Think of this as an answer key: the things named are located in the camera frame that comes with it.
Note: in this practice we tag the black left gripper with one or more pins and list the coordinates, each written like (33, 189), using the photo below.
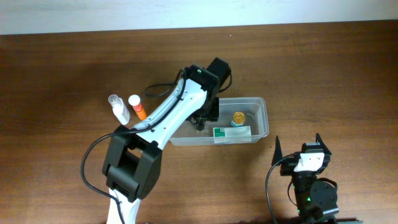
(213, 116)

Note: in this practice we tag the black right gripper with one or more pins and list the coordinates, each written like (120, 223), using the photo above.
(288, 165)

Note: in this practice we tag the white green medicine box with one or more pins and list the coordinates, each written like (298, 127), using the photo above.
(234, 135)

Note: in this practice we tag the small jar gold lid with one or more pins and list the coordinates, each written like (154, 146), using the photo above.
(238, 119)

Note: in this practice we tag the orange tablet tube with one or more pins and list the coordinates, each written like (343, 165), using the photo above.
(135, 102)

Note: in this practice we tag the white spray bottle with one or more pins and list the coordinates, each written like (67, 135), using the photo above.
(120, 110)

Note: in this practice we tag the dark bottle white cap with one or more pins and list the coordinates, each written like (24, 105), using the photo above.
(200, 125)

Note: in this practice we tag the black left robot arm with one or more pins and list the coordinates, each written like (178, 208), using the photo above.
(133, 160)

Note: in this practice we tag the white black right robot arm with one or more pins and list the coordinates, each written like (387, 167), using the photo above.
(315, 198)

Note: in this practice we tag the clear plastic container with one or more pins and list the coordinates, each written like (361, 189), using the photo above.
(254, 109)

